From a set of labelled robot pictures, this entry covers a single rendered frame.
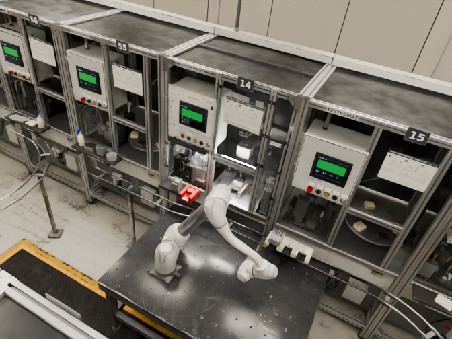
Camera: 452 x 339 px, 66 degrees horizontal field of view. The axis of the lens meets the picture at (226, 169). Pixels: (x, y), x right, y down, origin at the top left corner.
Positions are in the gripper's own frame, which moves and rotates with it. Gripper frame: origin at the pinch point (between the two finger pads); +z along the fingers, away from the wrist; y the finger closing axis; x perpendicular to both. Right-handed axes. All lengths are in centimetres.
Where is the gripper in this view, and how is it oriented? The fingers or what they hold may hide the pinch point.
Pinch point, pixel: (263, 241)
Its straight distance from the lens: 281.7
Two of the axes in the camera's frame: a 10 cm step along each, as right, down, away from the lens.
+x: -8.8, -3.5, 3.1
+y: 1.0, -7.9, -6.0
